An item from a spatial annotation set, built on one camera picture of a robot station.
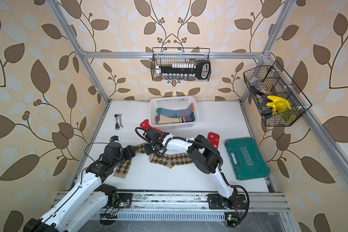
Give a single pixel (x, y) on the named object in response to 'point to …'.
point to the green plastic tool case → (246, 161)
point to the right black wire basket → (266, 79)
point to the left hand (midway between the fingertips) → (130, 148)
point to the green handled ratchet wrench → (117, 125)
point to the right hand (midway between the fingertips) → (149, 149)
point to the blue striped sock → (184, 111)
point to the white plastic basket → (172, 103)
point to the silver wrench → (121, 125)
